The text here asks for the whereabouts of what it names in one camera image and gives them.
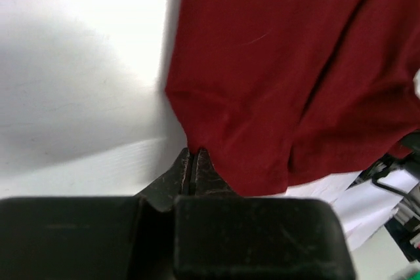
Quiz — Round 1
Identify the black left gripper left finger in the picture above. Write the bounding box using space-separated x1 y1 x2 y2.
1 149 191 279

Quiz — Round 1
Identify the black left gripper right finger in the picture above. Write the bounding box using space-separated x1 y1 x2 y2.
173 150 356 279

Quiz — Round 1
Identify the dark red t-shirt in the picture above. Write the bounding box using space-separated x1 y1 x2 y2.
165 0 419 196

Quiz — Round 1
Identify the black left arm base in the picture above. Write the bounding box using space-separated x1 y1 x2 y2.
351 130 419 262

